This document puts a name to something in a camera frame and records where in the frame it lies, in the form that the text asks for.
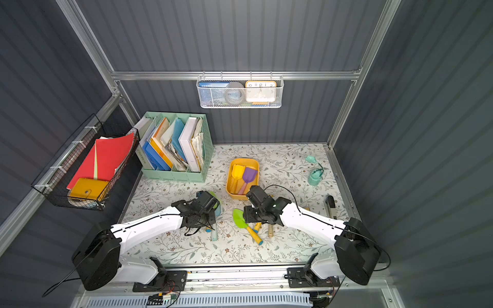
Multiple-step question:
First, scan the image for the white hardcover book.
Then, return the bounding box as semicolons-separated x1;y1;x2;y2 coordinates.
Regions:
178;117;200;173

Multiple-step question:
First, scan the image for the yellow white alarm clock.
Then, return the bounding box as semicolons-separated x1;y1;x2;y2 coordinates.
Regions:
245;80;277;105

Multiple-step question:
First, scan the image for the blue box in basket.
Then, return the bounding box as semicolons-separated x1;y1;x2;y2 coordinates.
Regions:
196;81;230;108

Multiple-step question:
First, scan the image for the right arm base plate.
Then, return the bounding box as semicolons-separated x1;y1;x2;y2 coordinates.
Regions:
284;267;340;288

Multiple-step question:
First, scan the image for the light blue shovel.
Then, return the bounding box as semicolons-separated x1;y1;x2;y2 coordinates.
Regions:
206;205;222;242

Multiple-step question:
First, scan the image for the purple shovel pink handle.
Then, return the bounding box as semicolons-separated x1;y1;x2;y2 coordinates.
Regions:
237;167;258;195

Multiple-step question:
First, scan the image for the yellow scoop shovel slotted handle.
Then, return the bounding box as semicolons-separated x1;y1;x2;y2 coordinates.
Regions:
254;222;262;233

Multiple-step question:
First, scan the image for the yellow rake-edged shovel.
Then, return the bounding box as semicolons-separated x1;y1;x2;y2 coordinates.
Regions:
230;164;245;194

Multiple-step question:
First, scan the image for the white wire wall basket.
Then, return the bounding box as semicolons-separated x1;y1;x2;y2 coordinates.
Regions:
196;76;285;109

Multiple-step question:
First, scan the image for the yellow plastic storage box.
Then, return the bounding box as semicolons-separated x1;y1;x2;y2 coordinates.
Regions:
226;158;260;200

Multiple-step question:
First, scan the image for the yellow wallet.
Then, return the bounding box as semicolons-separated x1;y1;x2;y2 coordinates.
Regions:
68;178;109;201

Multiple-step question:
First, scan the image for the green book organizer crate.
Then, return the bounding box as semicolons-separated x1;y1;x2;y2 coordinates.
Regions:
136;112;213;183

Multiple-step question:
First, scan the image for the floral table mat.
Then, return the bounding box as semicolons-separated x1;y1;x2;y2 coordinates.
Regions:
122;144;349;265

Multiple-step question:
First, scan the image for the red folder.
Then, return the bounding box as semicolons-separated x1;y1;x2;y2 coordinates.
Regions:
67;133;135;189

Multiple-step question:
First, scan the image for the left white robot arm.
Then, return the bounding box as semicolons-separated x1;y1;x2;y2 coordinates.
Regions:
72;191;220;292

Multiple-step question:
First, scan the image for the green pointed trowel yellow handle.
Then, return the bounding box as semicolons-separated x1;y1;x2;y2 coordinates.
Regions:
232;209;263;245

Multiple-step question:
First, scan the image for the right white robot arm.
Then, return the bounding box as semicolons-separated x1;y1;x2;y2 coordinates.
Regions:
243;186;383;286

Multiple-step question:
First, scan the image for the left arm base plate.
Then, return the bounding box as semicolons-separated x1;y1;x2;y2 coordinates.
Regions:
132;270;188;293

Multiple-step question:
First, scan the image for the blue folder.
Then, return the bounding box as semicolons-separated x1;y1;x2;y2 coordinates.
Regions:
143;142;172;171

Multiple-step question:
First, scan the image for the grey tape roll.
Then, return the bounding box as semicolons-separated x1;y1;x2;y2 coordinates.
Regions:
224;82;245;106

